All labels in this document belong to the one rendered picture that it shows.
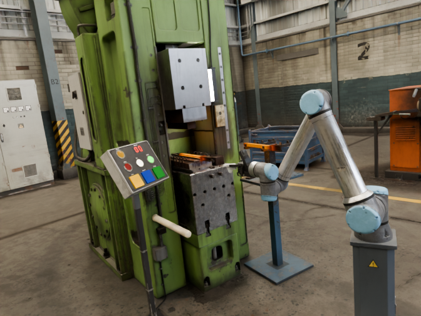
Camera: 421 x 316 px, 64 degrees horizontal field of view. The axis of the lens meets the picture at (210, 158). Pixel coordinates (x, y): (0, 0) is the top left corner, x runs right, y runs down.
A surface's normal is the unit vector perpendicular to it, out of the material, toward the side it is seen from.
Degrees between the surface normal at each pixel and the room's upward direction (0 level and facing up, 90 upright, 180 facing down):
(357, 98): 91
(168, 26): 90
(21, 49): 95
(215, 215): 90
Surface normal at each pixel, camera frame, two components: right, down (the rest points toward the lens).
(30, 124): 0.69, 0.06
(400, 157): -0.70, 0.22
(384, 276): -0.44, 0.21
